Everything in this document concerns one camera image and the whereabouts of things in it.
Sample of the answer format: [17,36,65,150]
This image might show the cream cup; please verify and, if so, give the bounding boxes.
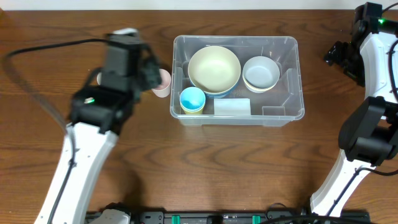
[96,72,101,85]

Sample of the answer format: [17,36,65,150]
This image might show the light blue cup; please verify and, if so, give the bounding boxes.
[180,86,206,105]

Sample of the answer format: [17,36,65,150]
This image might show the yellow cup front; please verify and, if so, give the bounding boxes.
[180,104,204,114]

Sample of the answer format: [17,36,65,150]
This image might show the large cream bowl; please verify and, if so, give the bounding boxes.
[188,46,241,93]

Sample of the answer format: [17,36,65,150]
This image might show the small grey bowl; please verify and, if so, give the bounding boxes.
[243,56,280,92]

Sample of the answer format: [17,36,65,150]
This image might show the small white bowl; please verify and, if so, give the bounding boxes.
[244,81,276,94]

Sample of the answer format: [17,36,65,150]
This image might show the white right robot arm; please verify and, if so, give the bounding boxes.
[310,16,397,217]

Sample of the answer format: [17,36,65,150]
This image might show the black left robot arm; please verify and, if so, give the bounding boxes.
[35,43,161,223]

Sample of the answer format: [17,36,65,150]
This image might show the pink cup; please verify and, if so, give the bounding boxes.
[152,69,172,98]

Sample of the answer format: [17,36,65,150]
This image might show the clear plastic storage bin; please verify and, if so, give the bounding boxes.
[170,35,305,127]

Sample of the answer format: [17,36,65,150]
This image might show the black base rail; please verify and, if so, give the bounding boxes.
[85,203,371,224]

